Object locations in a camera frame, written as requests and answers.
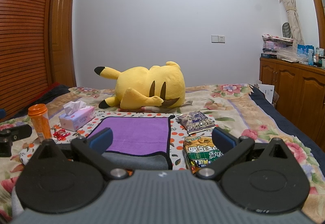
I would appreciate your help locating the white paper bag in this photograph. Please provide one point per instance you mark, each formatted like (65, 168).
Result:
(267, 90)

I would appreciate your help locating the purple grey microfibre towel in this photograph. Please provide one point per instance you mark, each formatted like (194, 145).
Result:
(158, 160)

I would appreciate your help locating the blue white box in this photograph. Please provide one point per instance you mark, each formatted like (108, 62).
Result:
(305, 51)

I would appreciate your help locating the brown wooden door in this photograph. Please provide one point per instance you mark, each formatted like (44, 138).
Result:
(61, 42)

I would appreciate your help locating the purple patterned snack packet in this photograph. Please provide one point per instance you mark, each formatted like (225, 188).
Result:
(195, 122)

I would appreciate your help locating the green yellow snack bag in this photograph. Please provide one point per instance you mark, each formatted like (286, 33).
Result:
(199, 151)

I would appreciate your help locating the white wall switch socket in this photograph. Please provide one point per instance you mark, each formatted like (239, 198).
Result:
(217, 39)

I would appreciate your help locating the louvered wooden wardrobe door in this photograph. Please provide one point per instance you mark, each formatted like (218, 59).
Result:
(25, 58)

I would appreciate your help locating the wooden sideboard cabinet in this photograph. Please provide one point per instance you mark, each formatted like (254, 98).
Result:
(301, 94)

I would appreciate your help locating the pink tissue box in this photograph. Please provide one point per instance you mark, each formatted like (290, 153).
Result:
(76, 114)

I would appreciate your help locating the red candy wrapper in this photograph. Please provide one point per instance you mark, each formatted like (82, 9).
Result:
(61, 134)

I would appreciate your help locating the yellow Pikachu plush toy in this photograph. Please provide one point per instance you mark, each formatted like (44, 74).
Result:
(137, 87)

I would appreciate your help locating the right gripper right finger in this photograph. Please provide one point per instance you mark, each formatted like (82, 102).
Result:
(235, 151)

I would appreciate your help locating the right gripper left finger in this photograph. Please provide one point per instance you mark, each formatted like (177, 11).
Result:
(90, 150)

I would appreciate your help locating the grey hand fan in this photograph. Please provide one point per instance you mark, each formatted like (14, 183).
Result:
(286, 30)

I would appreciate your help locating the orange plastic cup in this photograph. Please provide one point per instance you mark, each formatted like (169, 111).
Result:
(39, 116)

